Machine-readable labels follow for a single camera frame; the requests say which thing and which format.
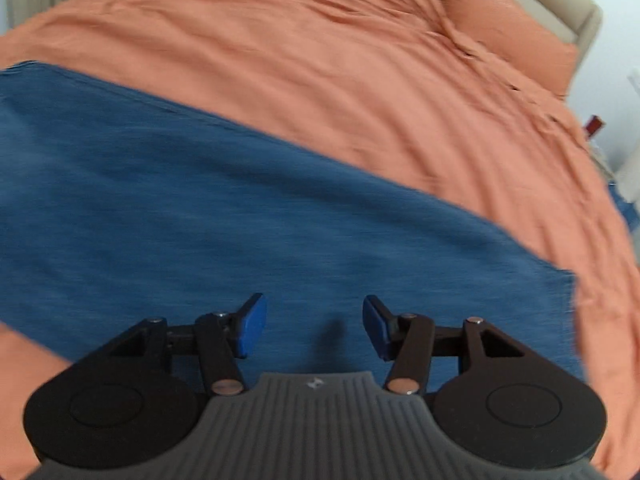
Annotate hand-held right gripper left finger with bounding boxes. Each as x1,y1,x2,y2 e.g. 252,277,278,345
94,292,268,397

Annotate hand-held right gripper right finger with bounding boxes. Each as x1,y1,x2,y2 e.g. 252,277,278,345
362,294,545,396

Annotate blue denim pants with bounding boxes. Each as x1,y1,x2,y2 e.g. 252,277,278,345
0,60,588,396

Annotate orange bed cover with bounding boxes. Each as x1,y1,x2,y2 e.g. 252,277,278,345
0,0,640,480

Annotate orange pillow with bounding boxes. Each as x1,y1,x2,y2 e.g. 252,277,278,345
439,0,581,98

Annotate beige padded headboard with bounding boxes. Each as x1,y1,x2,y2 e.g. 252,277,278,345
420,0,603,101

